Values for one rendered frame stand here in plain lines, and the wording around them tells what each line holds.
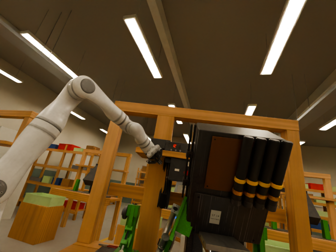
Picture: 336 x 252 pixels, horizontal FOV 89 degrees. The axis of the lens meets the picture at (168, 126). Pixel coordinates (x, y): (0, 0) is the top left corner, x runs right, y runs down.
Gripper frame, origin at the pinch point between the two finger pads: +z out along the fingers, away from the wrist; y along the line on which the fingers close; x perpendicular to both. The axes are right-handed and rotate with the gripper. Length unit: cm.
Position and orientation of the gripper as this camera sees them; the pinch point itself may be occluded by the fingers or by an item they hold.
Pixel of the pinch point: (159, 161)
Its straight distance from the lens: 111.4
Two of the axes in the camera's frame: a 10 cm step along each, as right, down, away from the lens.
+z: 4.2, 6.9, 5.9
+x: 6.0, 2.8, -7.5
